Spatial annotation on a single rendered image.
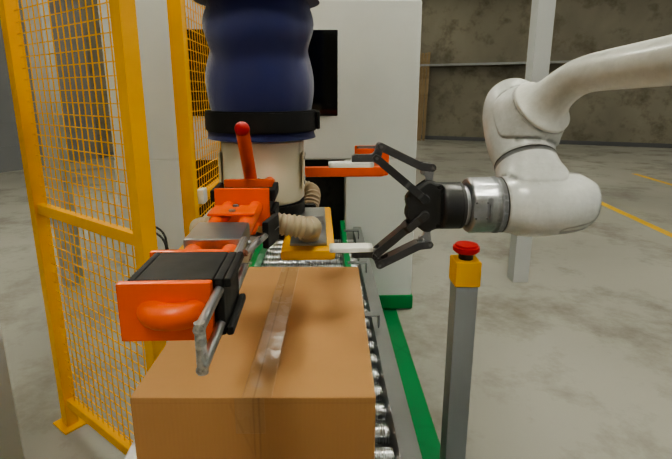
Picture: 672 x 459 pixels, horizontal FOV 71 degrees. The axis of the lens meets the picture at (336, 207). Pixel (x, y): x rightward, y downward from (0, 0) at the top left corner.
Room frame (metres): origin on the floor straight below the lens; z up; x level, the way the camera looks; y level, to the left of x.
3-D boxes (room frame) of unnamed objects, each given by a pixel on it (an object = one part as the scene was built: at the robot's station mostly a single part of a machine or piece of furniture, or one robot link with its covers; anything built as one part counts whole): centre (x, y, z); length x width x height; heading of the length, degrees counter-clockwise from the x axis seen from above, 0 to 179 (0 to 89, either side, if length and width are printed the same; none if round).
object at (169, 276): (0.38, 0.14, 1.26); 0.08 x 0.07 x 0.05; 2
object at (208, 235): (0.52, 0.13, 1.25); 0.07 x 0.07 x 0.04; 2
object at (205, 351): (0.44, 0.08, 1.26); 0.31 x 0.03 x 0.05; 2
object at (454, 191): (0.73, -0.16, 1.25); 0.09 x 0.07 x 0.08; 92
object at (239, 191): (0.73, 0.14, 1.26); 0.10 x 0.08 x 0.06; 92
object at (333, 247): (0.73, -0.02, 1.18); 0.07 x 0.03 x 0.01; 92
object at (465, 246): (1.20, -0.35, 1.02); 0.07 x 0.07 x 0.04
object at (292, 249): (0.99, 0.06, 1.16); 0.34 x 0.10 x 0.05; 2
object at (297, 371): (0.97, 0.14, 0.75); 0.60 x 0.40 x 0.40; 0
